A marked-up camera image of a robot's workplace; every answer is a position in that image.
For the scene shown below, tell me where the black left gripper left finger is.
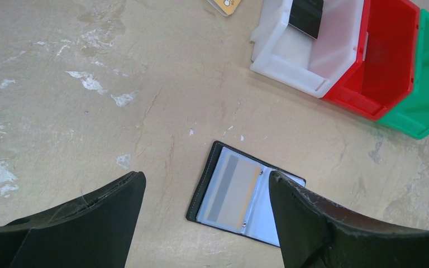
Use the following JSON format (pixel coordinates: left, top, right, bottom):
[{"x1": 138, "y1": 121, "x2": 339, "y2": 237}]
[{"x1": 0, "y1": 171, "x2": 146, "y2": 267}]

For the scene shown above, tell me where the white plastic bin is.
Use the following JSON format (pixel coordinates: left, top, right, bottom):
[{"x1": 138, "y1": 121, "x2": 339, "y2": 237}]
[{"x1": 250, "y1": 1, "x2": 370, "y2": 98}]

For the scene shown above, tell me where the red plastic bin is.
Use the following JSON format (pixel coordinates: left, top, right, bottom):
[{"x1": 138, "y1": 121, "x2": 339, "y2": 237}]
[{"x1": 322, "y1": 0, "x2": 420, "y2": 121}]

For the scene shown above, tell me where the black object in white bin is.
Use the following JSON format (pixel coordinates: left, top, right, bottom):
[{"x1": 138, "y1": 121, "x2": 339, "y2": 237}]
[{"x1": 289, "y1": 0, "x2": 324, "y2": 39}]

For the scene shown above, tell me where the black leather card holder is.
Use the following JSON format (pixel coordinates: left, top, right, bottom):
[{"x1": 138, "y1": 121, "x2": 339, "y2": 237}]
[{"x1": 186, "y1": 141, "x2": 306, "y2": 247}]

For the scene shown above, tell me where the orange card pack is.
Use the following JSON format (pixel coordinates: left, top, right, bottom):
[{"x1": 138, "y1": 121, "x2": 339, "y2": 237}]
[{"x1": 207, "y1": 0, "x2": 241, "y2": 17}]

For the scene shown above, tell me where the green plastic bin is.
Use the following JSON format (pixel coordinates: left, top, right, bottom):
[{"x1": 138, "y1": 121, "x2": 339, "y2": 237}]
[{"x1": 377, "y1": 9, "x2": 429, "y2": 140}]

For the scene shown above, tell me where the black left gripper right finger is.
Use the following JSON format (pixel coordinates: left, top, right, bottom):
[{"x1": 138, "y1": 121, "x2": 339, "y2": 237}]
[{"x1": 269, "y1": 171, "x2": 429, "y2": 267}]

